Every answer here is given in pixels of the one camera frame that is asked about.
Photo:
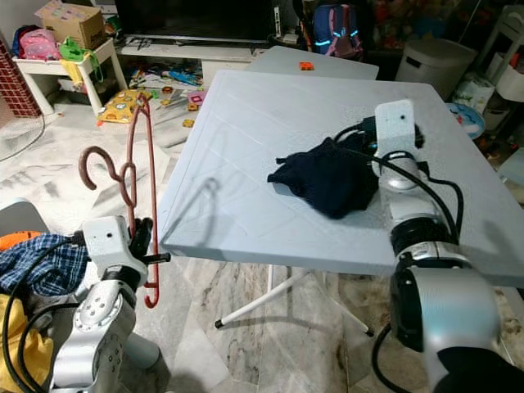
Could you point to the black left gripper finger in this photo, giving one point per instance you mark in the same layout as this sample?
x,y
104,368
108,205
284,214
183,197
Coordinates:
x,y
142,232

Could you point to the pink plastic hanger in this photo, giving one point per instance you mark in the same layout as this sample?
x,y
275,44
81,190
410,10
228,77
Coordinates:
x,y
125,187

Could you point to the yellow t-shirt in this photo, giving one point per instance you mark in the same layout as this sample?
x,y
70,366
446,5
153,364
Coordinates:
x,y
24,352

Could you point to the navy blue garment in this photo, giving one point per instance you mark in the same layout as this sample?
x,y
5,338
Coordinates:
x,y
327,176

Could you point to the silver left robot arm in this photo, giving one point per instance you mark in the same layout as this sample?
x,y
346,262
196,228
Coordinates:
x,y
90,336

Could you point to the blue plaid garment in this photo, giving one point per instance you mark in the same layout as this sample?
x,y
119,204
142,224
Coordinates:
x,y
49,262

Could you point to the light blue plastic table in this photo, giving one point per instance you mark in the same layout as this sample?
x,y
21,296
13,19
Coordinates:
x,y
254,196

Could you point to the orange cloth item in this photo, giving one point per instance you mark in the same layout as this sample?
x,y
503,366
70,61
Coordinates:
x,y
16,240

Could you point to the yellow printed toy cushion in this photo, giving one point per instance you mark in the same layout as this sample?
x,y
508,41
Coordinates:
x,y
123,106

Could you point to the pink square toy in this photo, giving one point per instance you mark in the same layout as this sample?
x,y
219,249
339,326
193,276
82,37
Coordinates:
x,y
198,98

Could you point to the white tv bench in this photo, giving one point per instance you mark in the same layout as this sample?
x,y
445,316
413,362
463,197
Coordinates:
x,y
196,53

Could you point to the green toy bag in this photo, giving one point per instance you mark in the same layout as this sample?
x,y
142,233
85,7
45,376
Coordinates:
x,y
80,51

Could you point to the small white side table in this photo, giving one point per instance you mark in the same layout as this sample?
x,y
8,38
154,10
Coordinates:
x,y
41,65

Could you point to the red brick pattern panel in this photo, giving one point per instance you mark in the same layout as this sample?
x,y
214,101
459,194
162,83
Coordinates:
x,y
16,82

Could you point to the pink child backpack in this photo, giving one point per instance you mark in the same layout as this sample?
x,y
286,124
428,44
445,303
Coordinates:
x,y
39,43

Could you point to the black television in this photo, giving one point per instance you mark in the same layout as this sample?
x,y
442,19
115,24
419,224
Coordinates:
x,y
196,16

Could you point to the cardboard box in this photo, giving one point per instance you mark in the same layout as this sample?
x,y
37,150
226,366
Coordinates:
x,y
70,20

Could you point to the small orange block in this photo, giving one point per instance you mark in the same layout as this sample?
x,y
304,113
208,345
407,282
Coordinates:
x,y
306,65

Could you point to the pale folding table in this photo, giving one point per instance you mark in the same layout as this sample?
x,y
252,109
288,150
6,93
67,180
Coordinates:
x,y
336,64

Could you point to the blue school backpack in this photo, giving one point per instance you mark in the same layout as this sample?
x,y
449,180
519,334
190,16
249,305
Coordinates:
x,y
336,29

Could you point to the white lidded bin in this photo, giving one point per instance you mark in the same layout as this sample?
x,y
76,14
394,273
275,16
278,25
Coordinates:
x,y
438,65

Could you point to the white shelf trolley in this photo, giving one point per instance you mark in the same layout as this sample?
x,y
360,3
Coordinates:
x,y
508,49

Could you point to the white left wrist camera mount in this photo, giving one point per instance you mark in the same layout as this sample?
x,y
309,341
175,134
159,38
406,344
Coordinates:
x,y
108,244

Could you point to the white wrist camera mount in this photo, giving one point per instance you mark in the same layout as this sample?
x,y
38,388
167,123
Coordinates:
x,y
395,127
108,244

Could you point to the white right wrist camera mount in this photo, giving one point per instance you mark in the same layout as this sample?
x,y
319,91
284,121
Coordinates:
x,y
395,127

